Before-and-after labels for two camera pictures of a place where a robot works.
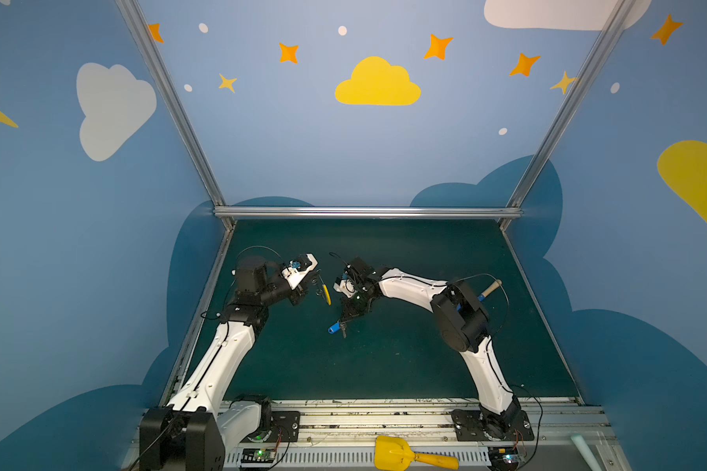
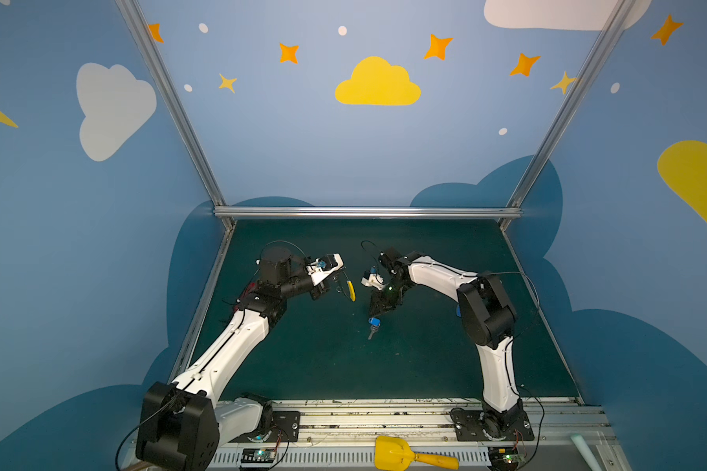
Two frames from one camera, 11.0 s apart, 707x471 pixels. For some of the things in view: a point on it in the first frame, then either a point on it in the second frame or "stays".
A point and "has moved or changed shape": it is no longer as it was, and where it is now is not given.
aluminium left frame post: (173, 100) stays
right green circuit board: (504, 457) stays
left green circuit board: (258, 455) stays
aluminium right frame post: (562, 121) stays
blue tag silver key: (335, 328) -> (374, 325)
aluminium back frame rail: (368, 213) stays
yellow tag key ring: (327, 293) has moved or changed shape
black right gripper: (352, 303) -> (383, 299)
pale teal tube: (585, 452) stays
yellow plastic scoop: (395, 453) stays
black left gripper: (300, 288) -> (319, 287)
